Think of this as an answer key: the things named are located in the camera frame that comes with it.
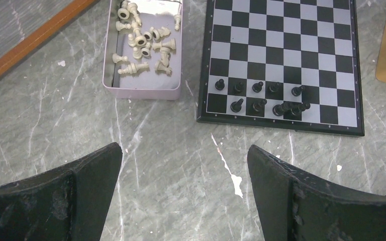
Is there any black chess king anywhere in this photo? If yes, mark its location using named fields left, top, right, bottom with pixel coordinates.
left=291, top=102, right=311, bottom=116

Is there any black pawn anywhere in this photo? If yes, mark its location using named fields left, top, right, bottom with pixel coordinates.
left=215, top=78, right=225, bottom=91
left=268, top=82, right=282, bottom=93
left=291, top=85, right=306, bottom=96
left=233, top=82, right=244, bottom=93
left=252, top=81, right=264, bottom=93

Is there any black chess queen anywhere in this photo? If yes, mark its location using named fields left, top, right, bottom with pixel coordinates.
left=272, top=101, right=294, bottom=116

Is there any chessboard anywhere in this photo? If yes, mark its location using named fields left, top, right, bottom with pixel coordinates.
left=197, top=0, right=365, bottom=137

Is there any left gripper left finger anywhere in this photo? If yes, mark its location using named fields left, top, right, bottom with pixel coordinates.
left=0, top=142, right=123, bottom=240

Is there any black knight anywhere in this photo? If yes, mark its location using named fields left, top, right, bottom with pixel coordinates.
left=230, top=98, right=244, bottom=112

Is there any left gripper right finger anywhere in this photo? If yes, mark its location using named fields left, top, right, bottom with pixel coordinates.
left=247, top=145, right=386, bottom=240

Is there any pink tin of white pieces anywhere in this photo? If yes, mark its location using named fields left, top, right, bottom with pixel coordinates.
left=102, top=1, right=183, bottom=100

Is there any wooden shelf rack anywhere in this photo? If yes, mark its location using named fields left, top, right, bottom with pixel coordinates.
left=0, top=0, right=96, bottom=77

